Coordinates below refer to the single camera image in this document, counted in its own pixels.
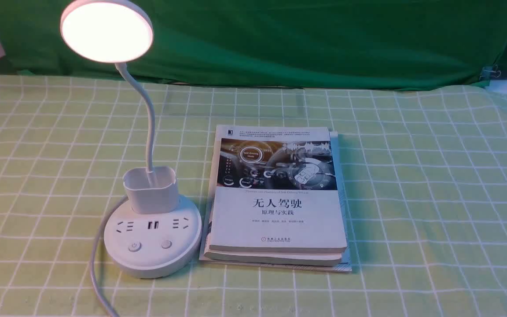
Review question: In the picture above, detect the white desk lamp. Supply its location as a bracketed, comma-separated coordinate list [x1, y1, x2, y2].
[60, 0, 202, 279]

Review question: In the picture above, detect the middle white book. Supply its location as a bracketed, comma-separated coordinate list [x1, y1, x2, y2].
[203, 130, 348, 267]

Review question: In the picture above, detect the white lamp power cable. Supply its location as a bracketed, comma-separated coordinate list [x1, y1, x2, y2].
[89, 196, 129, 317]

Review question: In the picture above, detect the green backdrop cloth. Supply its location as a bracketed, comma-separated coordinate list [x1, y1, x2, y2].
[0, 0, 507, 91]

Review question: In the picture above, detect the metal binder clip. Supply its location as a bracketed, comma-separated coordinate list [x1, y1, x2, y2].
[479, 64, 502, 81]

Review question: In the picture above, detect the bottom thin book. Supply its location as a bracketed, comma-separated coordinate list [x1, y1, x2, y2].
[199, 131, 353, 273]

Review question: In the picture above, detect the top white textbook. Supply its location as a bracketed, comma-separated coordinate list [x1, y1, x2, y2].
[208, 124, 348, 254]

